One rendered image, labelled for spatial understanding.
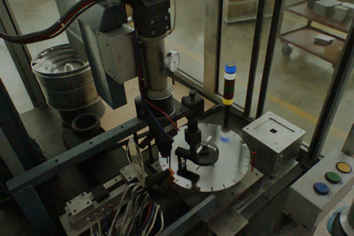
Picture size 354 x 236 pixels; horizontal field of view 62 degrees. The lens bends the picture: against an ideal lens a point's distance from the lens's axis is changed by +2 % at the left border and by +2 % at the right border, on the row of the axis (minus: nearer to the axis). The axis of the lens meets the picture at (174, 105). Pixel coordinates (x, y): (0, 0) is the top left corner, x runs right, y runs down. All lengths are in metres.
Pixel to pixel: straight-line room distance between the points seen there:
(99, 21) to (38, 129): 1.06
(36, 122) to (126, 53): 1.09
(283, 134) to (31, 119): 1.29
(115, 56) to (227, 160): 0.57
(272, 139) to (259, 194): 0.22
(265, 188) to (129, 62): 0.78
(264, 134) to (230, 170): 0.29
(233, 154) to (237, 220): 0.22
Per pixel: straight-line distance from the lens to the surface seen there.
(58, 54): 1.61
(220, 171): 1.03
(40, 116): 1.77
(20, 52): 1.73
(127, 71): 0.73
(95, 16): 0.73
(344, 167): 1.22
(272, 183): 1.27
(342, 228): 0.97
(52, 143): 1.56
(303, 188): 1.11
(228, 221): 1.08
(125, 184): 1.14
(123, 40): 0.70
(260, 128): 1.28
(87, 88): 1.42
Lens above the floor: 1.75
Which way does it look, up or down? 38 degrees down
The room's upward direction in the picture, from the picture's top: 4 degrees counter-clockwise
